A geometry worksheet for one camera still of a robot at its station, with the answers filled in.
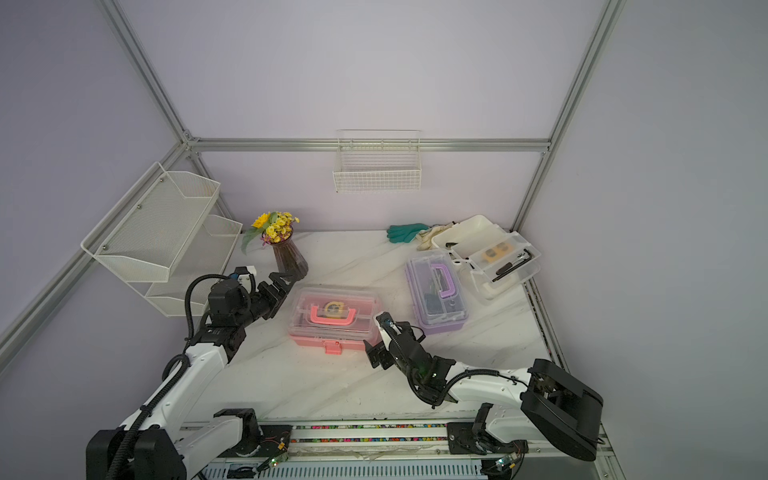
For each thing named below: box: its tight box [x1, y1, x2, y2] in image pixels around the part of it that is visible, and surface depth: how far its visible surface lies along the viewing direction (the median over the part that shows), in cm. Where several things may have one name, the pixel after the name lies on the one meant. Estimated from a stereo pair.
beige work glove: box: [416, 223, 454, 251], surface depth 120 cm
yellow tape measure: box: [325, 301, 344, 319], surface depth 90 cm
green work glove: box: [386, 223, 430, 243], surface depth 121 cm
